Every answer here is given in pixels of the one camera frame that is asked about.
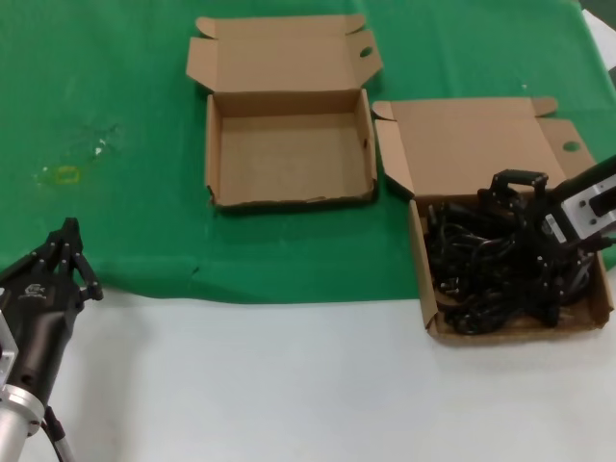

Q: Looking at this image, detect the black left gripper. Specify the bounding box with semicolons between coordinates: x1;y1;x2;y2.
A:
0;218;105;403

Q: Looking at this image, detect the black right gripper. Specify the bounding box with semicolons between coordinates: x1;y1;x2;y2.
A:
476;153;616;326

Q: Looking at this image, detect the open cardboard box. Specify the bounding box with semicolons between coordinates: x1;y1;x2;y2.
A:
371;95;616;347

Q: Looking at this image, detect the open cardboard box torn edge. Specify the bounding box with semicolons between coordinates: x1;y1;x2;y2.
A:
185;13;385;216

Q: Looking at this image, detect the green tablecloth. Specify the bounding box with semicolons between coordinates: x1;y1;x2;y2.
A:
0;0;616;305

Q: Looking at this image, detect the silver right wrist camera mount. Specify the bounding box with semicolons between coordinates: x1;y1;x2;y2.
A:
542;173;616;244

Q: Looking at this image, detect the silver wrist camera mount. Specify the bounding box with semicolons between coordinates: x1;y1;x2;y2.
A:
0;307;21;386
542;173;616;244

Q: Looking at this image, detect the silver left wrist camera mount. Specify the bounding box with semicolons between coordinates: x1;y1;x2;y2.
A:
0;307;21;386

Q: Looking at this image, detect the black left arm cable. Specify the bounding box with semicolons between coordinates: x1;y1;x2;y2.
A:
42;406;76;462

